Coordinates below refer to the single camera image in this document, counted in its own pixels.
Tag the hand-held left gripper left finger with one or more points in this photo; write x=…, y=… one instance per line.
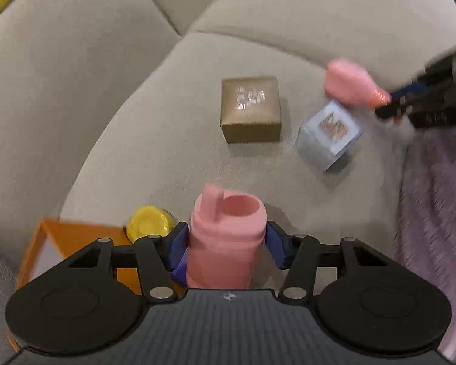
x=177, y=244

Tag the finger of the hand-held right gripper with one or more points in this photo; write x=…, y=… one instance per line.
x=389, y=112
x=408, y=91

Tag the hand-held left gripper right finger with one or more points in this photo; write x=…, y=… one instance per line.
x=275, y=247

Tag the yellow tape measure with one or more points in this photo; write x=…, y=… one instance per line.
x=148, y=220

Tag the pink plastic cup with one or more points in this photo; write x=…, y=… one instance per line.
x=226, y=243

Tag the pink bottle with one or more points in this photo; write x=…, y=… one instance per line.
x=345, y=80

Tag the silver blue cube box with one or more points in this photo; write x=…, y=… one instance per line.
x=328, y=137

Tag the orange cardboard box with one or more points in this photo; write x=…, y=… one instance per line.
x=79, y=232

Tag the gold cube box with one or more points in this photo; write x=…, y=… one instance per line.
x=250, y=110

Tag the purple fluffy blanket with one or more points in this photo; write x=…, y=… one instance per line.
x=437, y=205

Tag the beige sofa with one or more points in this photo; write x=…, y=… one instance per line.
x=98, y=102

